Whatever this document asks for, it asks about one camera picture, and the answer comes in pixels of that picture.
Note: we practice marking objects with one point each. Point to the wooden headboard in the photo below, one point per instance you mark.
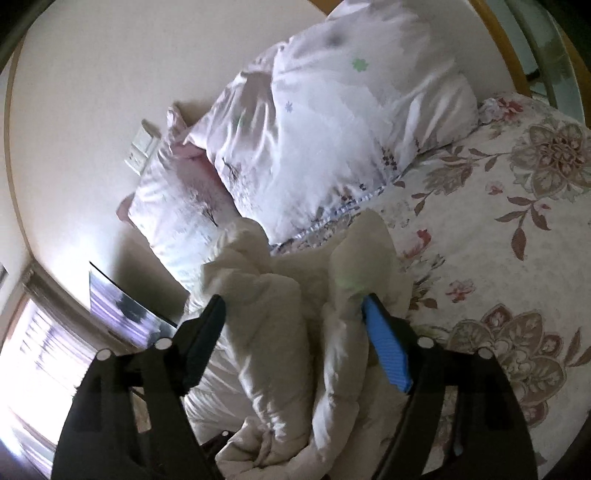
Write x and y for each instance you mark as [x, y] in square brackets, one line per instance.
[503, 55]

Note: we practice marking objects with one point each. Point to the floral bed sheet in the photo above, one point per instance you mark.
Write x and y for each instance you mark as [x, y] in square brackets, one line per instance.
[485, 230]

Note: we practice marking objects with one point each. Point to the white wall switch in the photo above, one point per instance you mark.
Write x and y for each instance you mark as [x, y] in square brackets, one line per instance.
[141, 147]

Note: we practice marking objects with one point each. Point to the white floral pillow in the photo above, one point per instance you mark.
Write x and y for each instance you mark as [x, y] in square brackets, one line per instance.
[180, 207]
[332, 115]

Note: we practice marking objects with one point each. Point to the window with curtain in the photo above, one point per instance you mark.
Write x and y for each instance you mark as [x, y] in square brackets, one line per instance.
[37, 369]

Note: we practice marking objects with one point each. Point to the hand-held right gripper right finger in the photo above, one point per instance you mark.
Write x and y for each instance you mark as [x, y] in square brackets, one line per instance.
[385, 346]

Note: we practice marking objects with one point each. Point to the glass door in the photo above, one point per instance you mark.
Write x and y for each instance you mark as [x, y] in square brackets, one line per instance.
[549, 50]

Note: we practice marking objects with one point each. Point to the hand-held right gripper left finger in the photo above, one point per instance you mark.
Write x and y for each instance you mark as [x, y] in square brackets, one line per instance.
[203, 346]

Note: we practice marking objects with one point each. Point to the flat screen television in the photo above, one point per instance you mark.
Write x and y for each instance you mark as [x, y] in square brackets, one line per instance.
[124, 309]

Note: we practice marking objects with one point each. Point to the cream quilted duvet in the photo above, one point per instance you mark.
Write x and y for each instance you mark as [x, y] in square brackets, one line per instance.
[277, 323]

